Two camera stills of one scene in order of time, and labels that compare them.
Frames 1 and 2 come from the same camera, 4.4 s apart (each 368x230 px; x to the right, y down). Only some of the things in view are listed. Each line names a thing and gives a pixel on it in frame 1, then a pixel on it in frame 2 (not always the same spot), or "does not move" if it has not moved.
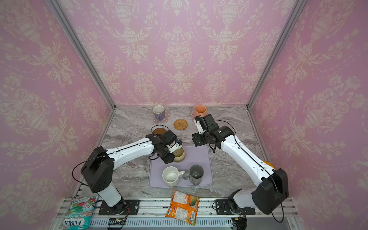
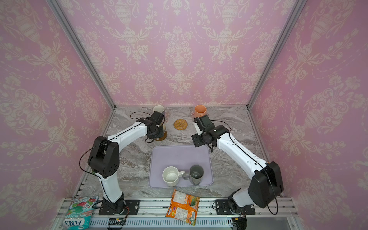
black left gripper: x=170 y=159 → x=161 y=134
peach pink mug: x=200 y=109 does not move
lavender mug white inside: x=159 y=112 does not move
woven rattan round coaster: x=180 y=124 does not move
